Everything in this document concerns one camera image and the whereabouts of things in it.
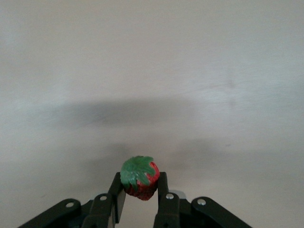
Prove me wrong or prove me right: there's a red strawberry green calyx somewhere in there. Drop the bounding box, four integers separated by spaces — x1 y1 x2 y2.
120 155 161 201

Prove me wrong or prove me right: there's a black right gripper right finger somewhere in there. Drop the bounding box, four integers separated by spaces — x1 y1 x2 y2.
153 171 181 228

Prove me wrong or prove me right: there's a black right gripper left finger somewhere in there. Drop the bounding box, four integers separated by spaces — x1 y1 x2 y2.
82 172 126 228

